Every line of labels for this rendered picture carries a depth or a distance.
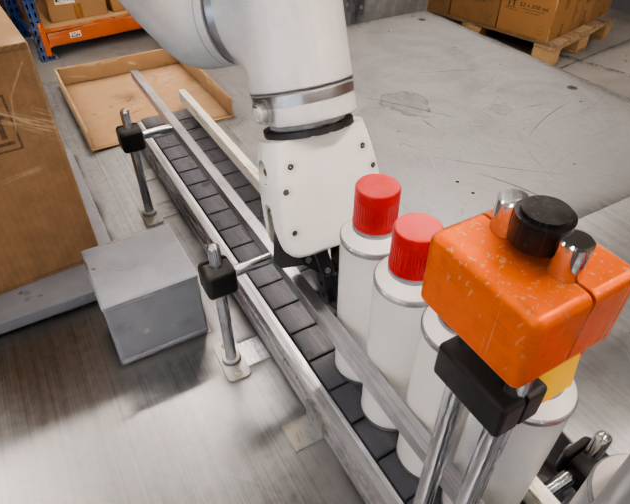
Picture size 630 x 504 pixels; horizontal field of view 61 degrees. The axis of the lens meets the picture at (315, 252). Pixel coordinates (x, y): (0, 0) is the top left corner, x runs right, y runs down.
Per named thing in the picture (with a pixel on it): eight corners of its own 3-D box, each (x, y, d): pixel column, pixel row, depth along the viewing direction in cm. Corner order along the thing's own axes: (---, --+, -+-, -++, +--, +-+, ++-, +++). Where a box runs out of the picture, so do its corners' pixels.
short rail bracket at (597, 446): (581, 514, 45) (637, 442, 37) (557, 533, 44) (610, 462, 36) (551, 482, 47) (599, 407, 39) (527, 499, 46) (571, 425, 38)
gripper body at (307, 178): (267, 130, 38) (296, 268, 43) (383, 99, 42) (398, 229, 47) (232, 122, 45) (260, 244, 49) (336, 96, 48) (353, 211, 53)
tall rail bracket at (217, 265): (285, 348, 59) (279, 232, 48) (224, 376, 56) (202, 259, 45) (272, 329, 61) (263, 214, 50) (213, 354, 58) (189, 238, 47)
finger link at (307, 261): (304, 258, 45) (318, 324, 48) (336, 246, 47) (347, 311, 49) (288, 248, 48) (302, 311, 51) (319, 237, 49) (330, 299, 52)
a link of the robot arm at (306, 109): (269, 99, 37) (278, 141, 38) (373, 74, 41) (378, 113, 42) (230, 96, 44) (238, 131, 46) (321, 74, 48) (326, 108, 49)
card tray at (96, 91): (233, 117, 100) (231, 97, 97) (92, 153, 90) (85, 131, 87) (181, 63, 119) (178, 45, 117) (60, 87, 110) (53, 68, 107)
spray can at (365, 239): (399, 371, 50) (430, 192, 37) (353, 394, 48) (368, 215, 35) (368, 334, 54) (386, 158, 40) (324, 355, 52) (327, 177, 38)
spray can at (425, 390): (472, 462, 43) (543, 283, 30) (424, 496, 41) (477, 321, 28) (429, 414, 47) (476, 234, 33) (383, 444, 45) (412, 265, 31)
